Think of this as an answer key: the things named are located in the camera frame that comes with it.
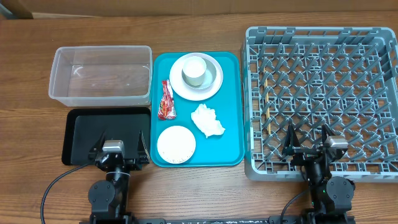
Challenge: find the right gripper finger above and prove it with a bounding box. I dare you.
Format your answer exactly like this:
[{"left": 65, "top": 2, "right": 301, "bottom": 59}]
[
  {"left": 284, "top": 124, "right": 300, "bottom": 149},
  {"left": 322, "top": 124, "right": 335, "bottom": 146}
]

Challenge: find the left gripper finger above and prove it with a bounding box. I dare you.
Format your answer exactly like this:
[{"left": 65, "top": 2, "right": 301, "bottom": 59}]
[
  {"left": 91, "top": 131, "right": 106, "bottom": 152},
  {"left": 137, "top": 130, "right": 149, "bottom": 153}
]

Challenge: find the small pink-white bowl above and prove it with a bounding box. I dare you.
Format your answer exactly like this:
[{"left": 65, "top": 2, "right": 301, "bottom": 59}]
[{"left": 157, "top": 126, "right": 196, "bottom": 164}]

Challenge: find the red snack wrapper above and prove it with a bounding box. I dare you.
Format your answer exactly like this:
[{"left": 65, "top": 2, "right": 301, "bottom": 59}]
[{"left": 157, "top": 80, "right": 177, "bottom": 120}]

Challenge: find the white tissue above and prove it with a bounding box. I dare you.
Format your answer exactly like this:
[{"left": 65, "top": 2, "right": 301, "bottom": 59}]
[{"left": 191, "top": 104, "right": 225, "bottom": 138}]

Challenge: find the white cup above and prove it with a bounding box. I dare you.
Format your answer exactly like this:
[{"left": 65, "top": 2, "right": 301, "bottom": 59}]
[{"left": 182, "top": 56, "right": 207, "bottom": 86}]

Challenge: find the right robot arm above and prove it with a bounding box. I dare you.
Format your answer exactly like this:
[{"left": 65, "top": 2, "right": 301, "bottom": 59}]
[{"left": 279, "top": 124, "right": 356, "bottom": 223}]

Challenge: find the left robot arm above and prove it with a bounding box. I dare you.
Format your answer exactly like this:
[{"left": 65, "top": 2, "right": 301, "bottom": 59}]
[{"left": 88, "top": 131, "right": 149, "bottom": 223}]

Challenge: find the grey dishwasher rack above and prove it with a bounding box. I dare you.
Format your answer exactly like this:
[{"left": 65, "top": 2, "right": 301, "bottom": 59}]
[{"left": 242, "top": 26, "right": 397, "bottom": 182}]

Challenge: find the black rectangular tray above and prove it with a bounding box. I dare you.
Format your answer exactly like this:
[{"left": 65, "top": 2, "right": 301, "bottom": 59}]
[{"left": 62, "top": 107, "right": 151, "bottom": 166}]

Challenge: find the clear plastic bin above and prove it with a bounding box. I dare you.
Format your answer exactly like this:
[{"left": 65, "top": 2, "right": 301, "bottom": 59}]
[{"left": 48, "top": 45, "right": 153, "bottom": 107}]

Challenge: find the large white plate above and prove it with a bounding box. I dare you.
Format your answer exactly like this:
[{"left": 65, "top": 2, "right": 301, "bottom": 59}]
[{"left": 169, "top": 53, "right": 223, "bottom": 101}]

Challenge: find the grey shallow bowl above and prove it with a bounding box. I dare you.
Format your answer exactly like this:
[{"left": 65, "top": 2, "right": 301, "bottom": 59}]
[{"left": 182, "top": 58, "right": 216, "bottom": 90}]

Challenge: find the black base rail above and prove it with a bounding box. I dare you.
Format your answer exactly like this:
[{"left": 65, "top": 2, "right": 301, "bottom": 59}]
[{"left": 80, "top": 215, "right": 356, "bottom": 224}]

